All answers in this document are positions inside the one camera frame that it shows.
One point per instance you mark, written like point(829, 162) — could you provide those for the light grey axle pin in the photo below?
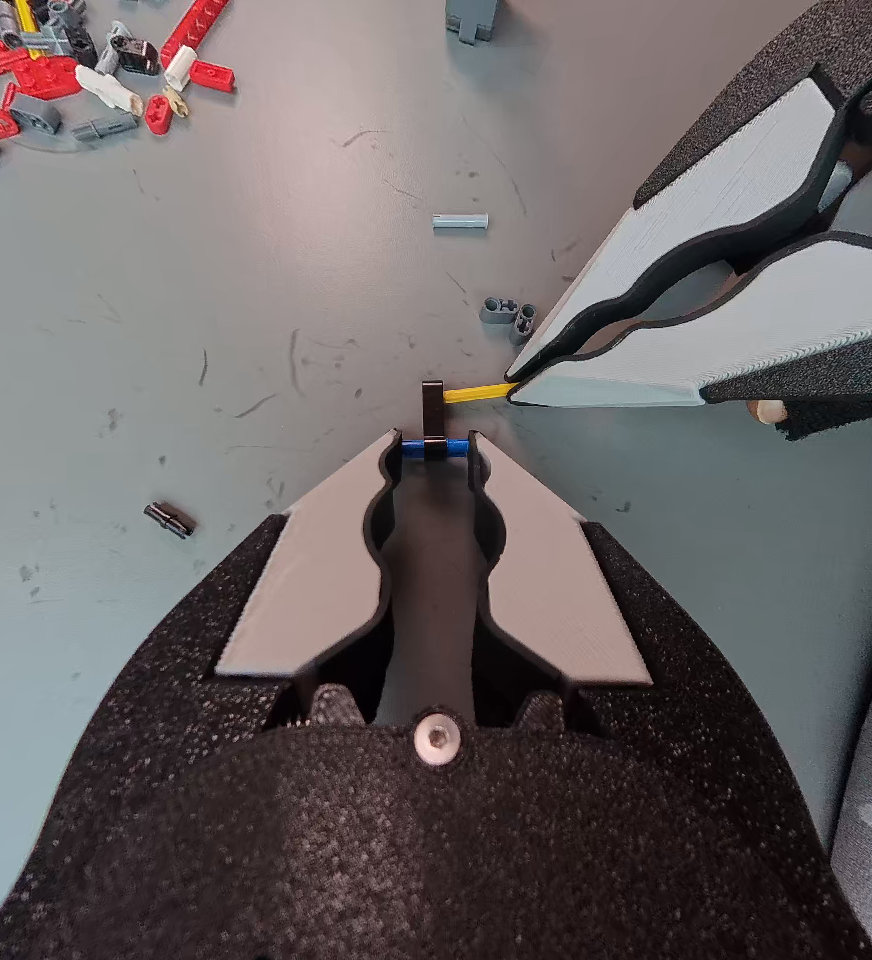
point(460, 222)

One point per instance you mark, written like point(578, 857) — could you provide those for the grey toy motor assembly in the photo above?
point(473, 15)

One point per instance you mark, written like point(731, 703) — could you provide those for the grey desk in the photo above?
point(218, 300)

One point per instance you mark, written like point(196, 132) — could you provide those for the dark grey double connector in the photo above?
point(507, 315)

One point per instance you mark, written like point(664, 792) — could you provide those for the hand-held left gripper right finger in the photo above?
point(563, 600)

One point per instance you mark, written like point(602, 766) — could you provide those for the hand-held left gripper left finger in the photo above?
point(308, 592)

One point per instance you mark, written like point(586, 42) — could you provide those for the pile of mixed brick parts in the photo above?
point(46, 75)

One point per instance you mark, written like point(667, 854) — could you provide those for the person's right hand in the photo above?
point(766, 411)

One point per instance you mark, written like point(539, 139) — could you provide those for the black beam with blue pin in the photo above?
point(433, 420)

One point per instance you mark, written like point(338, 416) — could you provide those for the yellow toy axle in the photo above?
point(477, 393)

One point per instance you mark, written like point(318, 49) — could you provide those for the black connector pin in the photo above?
point(170, 519)

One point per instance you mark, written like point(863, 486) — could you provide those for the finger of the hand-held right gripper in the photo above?
point(706, 202)
point(781, 307)

